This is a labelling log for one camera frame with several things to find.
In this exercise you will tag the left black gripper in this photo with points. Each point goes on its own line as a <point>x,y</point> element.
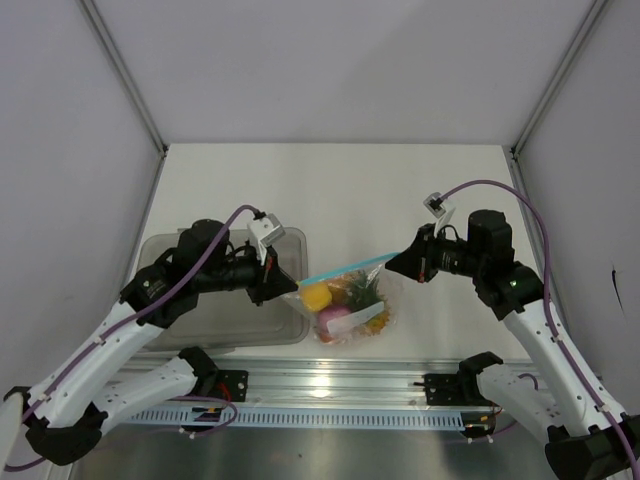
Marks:
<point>273,281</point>

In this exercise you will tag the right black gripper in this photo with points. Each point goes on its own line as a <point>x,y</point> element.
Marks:
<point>417,262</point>

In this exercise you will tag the yellow toy lemon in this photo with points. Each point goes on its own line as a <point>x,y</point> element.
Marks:
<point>316,297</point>

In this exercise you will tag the orange toy pineapple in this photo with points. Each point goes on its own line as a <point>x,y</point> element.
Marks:
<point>363,291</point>

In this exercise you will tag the purple toy onion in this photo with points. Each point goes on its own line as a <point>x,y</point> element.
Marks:
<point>334,320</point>

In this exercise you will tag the clear zip top bag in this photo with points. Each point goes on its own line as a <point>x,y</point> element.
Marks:
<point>390,286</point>

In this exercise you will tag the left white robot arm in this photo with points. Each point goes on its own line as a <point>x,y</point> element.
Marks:
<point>204,261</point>

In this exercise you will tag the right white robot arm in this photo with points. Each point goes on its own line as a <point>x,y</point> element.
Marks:
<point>585,432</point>

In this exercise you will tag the grey translucent plastic bin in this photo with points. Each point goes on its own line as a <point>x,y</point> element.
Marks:
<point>231,320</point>

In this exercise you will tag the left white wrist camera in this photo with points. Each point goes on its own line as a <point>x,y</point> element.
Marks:
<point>263,231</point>

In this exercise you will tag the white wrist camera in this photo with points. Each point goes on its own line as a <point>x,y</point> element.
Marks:
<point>441,209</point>
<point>263,231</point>

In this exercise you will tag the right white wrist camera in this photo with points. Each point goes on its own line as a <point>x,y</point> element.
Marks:
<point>441,209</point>

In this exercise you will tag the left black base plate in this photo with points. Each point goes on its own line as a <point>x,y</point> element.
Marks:
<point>229,385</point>

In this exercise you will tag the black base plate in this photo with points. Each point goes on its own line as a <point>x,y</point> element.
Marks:
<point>229,385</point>
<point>459,389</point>

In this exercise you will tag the aluminium front rail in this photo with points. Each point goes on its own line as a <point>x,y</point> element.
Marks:
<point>325,382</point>

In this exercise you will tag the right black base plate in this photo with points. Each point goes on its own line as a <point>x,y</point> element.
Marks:
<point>459,389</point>

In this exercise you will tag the white slotted cable duct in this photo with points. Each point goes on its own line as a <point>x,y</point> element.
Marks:
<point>305,418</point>

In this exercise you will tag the right aluminium frame post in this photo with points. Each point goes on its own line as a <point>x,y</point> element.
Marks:
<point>568,60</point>

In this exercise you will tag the aluminium frame post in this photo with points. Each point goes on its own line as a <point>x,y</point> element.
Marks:
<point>568,60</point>
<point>106,41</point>

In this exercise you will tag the left aluminium frame post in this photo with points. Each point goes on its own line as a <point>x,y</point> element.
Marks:
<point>106,41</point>

